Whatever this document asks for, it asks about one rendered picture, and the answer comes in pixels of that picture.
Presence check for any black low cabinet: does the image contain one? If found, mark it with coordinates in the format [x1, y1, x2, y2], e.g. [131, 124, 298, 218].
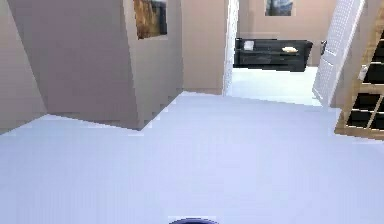
[232, 37, 314, 73]

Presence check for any dark blue round object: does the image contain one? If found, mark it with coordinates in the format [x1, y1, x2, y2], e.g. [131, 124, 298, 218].
[167, 217, 220, 224]

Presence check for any white room door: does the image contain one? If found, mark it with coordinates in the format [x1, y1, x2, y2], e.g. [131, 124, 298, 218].
[311, 0, 366, 108]

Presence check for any wooden shelf unit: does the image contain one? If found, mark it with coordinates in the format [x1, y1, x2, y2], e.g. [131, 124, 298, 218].
[334, 8, 384, 140]

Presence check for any brown framed wall picture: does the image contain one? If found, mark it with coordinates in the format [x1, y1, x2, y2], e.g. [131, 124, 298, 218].
[133, 0, 169, 41]

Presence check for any dark blue framed wall picture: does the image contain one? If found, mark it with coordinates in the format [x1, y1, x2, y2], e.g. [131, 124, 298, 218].
[264, 0, 295, 17]

